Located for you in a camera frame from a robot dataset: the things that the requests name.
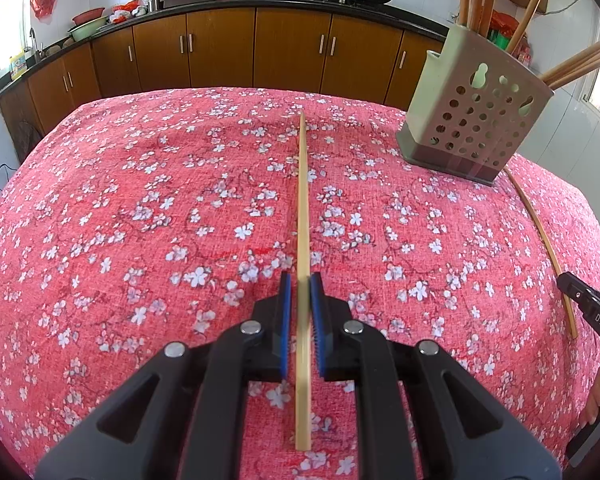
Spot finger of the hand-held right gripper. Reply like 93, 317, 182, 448
556, 271, 600, 346

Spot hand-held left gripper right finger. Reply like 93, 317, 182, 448
309, 272, 563, 480

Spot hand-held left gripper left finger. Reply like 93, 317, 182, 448
35, 272, 295, 480

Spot grey perforated chopstick holder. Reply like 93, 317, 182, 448
396, 25, 555, 187

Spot person's right hand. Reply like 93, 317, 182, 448
580, 352, 600, 426

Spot red floral tablecloth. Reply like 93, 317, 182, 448
0, 85, 600, 480

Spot wooden base cabinets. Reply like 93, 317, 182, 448
0, 7, 451, 138

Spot red packets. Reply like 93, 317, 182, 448
487, 10, 533, 68

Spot black kitchen countertop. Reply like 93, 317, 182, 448
0, 0, 453, 103

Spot red and white bag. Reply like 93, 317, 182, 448
109, 1, 148, 23

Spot green basin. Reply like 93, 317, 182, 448
69, 16, 110, 42

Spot red basin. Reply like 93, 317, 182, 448
72, 7, 107, 26

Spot red plastic bag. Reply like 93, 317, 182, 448
30, 0, 60, 22

